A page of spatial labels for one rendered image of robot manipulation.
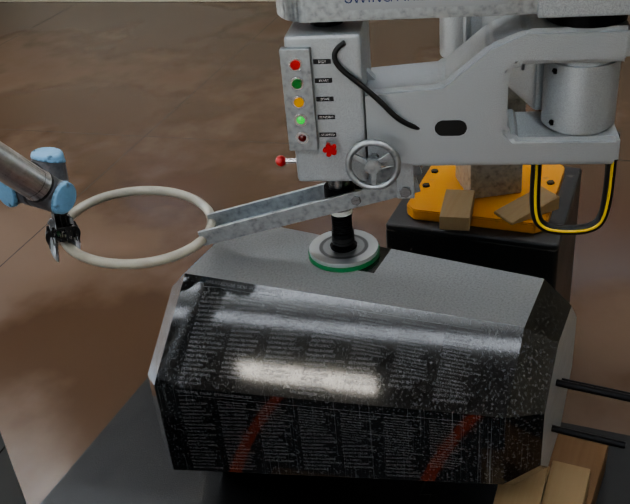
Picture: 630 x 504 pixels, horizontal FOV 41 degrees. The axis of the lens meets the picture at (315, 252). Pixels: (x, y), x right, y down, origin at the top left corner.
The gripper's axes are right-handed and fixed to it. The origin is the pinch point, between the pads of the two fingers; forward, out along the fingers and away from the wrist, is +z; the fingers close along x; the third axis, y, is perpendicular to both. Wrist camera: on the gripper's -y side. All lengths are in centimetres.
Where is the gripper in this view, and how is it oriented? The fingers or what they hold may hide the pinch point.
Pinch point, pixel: (67, 255)
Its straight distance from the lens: 274.1
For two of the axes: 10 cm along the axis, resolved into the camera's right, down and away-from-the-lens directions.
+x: 9.3, -2.1, 3.1
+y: 3.8, 5.1, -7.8
